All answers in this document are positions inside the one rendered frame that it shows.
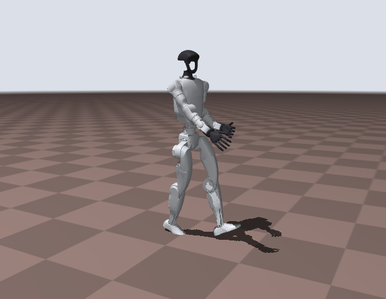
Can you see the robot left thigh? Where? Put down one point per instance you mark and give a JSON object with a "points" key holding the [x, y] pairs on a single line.
{"points": [[208, 158]]}

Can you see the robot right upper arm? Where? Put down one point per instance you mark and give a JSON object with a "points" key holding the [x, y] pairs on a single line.
{"points": [[175, 89]]}

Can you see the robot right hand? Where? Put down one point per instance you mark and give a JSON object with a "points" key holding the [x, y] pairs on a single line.
{"points": [[216, 137]]}

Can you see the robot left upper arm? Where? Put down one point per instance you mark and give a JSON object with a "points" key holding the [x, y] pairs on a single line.
{"points": [[206, 87]]}

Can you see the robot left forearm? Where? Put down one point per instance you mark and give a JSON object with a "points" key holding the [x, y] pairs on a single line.
{"points": [[211, 122]]}

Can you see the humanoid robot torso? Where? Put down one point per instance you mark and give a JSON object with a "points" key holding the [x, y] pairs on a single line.
{"points": [[194, 93]]}

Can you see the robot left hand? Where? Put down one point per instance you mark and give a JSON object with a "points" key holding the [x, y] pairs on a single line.
{"points": [[227, 128]]}

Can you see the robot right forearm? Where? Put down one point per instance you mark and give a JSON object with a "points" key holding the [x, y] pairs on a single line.
{"points": [[195, 119]]}

